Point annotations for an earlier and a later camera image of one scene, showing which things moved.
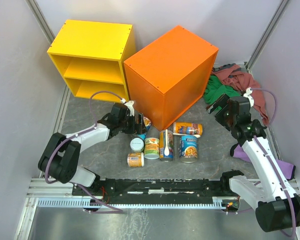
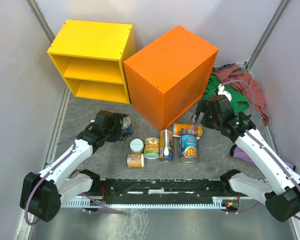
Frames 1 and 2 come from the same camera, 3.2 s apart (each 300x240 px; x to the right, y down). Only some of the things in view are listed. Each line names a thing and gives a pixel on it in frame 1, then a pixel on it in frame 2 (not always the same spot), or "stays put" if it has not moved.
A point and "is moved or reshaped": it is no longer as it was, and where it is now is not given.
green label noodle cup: (151, 148) stays put
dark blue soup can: (147, 124) is moved or reshaped
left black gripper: (136, 128) → (117, 121)
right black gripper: (220, 102) → (203, 107)
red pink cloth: (238, 77) stays put
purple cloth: (288, 169) stays put
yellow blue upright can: (162, 144) stays put
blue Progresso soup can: (188, 149) stays put
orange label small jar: (135, 159) stays put
